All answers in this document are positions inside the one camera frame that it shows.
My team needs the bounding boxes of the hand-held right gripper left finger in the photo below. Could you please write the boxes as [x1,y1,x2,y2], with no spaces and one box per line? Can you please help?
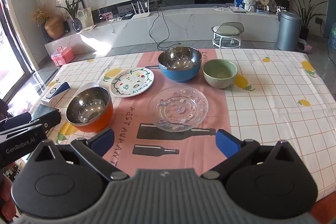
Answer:
[33,128,129,181]

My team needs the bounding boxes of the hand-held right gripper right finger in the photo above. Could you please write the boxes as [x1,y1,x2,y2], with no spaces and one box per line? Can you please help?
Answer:
[202,129,302,179]

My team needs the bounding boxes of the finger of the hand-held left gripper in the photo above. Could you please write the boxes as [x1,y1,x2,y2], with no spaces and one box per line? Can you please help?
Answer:
[33,109,61,132]

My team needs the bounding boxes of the orange steel bowl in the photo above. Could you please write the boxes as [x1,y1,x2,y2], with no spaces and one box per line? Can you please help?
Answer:
[66,87,114,132]

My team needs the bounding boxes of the clear glass plate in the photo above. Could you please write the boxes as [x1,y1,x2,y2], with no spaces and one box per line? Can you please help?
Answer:
[147,86,209,132]

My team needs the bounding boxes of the green ceramic bowl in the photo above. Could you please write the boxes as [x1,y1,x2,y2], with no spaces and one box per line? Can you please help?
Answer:
[203,59,238,89]

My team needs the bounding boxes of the fruit painted white plate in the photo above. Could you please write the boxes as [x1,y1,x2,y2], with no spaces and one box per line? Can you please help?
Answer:
[109,68,155,98]

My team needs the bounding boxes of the blue steel bowl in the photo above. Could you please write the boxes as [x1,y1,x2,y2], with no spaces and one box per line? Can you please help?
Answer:
[158,47,202,83]

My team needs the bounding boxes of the white and blue box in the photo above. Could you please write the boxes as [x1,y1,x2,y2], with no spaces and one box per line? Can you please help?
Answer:
[41,81,71,106]

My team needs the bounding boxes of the printed checked pink tablecloth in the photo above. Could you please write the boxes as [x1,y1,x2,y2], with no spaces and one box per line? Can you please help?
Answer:
[5,48,336,203]

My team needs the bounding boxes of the pink storage box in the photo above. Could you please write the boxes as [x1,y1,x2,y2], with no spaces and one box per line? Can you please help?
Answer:
[51,47,75,66]

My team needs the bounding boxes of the brown round vase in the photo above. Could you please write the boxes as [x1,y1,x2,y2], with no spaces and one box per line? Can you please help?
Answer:
[44,15,65,39]

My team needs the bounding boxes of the green plant in glass vase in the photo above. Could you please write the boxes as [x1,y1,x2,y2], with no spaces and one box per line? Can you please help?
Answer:
[56,0,87,32]

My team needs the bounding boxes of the dried yellow flowers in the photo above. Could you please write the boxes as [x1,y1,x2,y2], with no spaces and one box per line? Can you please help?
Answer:
[31,5,51,24]

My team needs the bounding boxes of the white round stool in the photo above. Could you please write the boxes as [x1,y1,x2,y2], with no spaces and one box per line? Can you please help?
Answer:
[212,22,244,48]

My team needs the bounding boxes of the white marble tv console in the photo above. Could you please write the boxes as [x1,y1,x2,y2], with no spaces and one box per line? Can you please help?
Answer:
[45,7,280,56]

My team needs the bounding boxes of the grey metal trash can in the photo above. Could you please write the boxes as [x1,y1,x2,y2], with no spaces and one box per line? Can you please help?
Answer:
[276,11,302,51]

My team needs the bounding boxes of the white router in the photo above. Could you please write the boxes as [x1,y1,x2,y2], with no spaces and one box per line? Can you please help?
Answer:
[131,0,151,20]

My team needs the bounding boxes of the grey laptop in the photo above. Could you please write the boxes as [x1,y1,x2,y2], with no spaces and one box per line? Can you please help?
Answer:
[228,6,247,14]

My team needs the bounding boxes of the teddy bear in basket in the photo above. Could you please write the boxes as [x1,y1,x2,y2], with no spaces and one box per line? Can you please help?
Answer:
[244,0,256,13]

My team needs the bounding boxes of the blue water jug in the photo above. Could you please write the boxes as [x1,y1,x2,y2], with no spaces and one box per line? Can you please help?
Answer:
[328,27,336,50]

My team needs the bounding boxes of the long leaf potted plant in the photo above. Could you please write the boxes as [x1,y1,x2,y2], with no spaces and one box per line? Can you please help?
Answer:
[285,0,328,39]

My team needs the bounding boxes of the large photo frame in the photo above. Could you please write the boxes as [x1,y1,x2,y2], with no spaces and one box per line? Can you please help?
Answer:
[76,7,93,29]

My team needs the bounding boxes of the black cable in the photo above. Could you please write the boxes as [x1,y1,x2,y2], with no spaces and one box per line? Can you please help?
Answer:
[149,7,181,50]

